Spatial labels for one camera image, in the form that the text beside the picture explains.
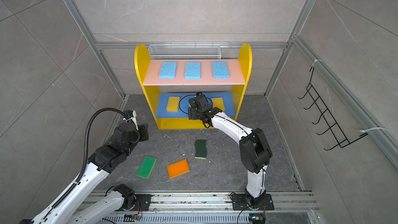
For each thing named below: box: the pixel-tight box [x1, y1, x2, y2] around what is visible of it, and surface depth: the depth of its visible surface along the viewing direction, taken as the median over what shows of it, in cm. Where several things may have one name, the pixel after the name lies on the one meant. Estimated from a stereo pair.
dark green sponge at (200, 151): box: [194, 139, 207, 160], surface depth 92 cm
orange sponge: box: [166, 158, 191, 179], surface depth 85 cm
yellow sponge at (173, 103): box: [166, 96, 181, 113], surface depth 95 cm
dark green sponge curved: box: [188, 98, 196, 108], surface depth 95 cm
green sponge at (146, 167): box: [136, 155, 158, 179], surface depth 85 cm
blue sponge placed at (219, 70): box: [211, 61, 230, 79], surface depth 76 cm
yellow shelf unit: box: [134, 42, 253, 130], surface depth 77 cm
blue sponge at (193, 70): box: [184, 61, 202, 80], surface depth 76 cm
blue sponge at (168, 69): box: [158, 61, 178, 79], surface depth 76 cm
